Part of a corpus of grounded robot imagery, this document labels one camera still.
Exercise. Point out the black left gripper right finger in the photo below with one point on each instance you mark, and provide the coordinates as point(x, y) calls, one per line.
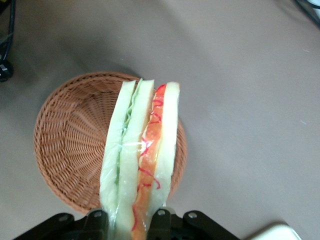
point(162, 225)

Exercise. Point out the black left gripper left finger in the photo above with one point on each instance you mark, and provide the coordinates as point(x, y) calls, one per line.
point(97, 225)

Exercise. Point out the triangle sandwich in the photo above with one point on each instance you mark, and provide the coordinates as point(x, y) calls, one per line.
point(130, 155)

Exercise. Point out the brown round wicker basket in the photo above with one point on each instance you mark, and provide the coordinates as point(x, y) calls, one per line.
point(72, 140)

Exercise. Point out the beige plastic tray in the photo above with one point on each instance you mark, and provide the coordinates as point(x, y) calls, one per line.
point(277, 233)

